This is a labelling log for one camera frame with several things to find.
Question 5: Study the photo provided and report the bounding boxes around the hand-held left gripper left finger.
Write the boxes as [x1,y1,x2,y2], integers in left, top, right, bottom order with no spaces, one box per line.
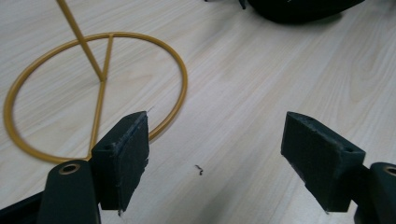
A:
[36,110,150,224]

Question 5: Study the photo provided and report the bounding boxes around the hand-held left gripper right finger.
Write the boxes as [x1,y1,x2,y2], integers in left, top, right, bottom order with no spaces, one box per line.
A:
[280,111,396,224]

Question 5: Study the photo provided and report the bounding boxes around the black cap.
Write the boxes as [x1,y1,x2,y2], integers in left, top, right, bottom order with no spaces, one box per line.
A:
[204,0,366,24]

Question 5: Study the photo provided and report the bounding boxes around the gold metal wire stand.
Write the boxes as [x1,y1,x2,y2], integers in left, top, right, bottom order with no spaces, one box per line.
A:
[3,0,189,165]

